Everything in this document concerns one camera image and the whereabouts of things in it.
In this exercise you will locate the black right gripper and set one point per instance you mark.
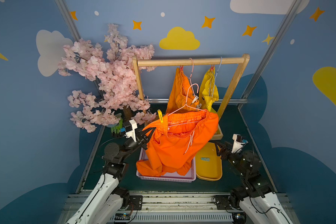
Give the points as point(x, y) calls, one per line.
point(224, 151)

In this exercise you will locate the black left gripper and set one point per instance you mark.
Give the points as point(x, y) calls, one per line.
point(141, 136)

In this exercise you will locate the teal clothespin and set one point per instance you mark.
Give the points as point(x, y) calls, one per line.
point(205, 159)

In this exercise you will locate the dark orange shorts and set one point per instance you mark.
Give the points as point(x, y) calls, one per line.
point(176, 141)

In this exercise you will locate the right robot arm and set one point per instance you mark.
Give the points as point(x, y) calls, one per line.
point(256, 197)

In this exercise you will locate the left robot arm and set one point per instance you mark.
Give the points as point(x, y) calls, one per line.
point(106, 182)

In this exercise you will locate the light orange shorts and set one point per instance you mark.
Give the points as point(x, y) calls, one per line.
point(178, 94)

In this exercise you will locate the yellow shorts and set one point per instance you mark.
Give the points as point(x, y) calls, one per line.
point(205, 98)

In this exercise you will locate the yellow plastic tray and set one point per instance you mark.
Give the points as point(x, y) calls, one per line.
point(208, 170)

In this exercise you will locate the green plant decoration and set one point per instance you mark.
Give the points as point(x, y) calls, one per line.
point(116, 128)

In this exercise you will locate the pink plastic basket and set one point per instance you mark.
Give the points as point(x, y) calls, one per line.
point(173, 177)

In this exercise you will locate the pink cherry blossom tree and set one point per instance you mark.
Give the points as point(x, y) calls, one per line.
point(116, 77)

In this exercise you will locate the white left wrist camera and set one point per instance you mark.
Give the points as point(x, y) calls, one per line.
point(129, 128)

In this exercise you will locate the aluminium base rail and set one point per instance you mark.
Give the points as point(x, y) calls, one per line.
point(163, 207)

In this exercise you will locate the light blue wire hanger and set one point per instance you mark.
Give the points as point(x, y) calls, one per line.
point(215, 77)

